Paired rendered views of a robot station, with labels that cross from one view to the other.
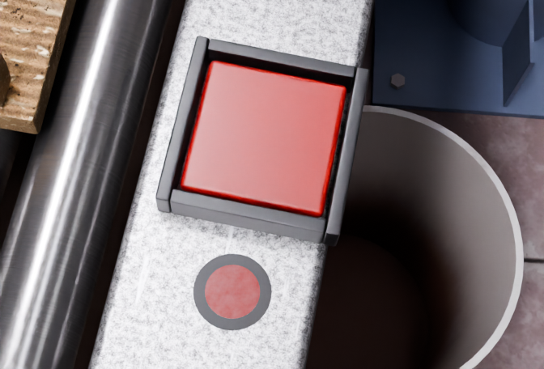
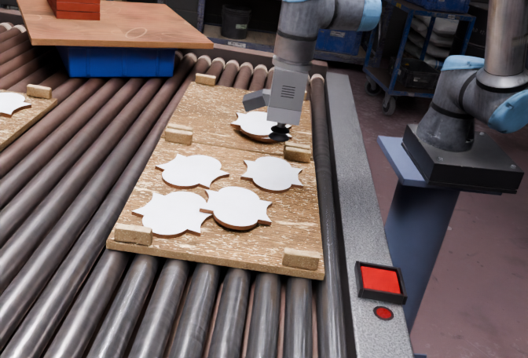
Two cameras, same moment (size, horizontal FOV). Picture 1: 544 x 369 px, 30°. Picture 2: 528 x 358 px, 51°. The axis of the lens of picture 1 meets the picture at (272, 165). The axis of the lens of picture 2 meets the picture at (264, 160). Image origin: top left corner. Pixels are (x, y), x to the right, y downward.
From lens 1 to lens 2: 0.64 m
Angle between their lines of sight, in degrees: 44
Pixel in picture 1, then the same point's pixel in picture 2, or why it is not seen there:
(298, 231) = (396, 297)
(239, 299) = (386, 314)
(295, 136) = (387, 279)
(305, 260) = (398, 307)
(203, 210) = (372, 293)
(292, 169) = (390, 286)
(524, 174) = not seen: outside the picture
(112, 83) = (336, 272)
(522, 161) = not seen: outside the picture
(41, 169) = (325, 288)
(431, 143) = not seen: outside the picture
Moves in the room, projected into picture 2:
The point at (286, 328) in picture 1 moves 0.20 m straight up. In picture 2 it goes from (400, 320) to (438, 207)
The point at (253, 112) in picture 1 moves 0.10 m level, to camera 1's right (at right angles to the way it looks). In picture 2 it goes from (375, 275) to (434, 281)
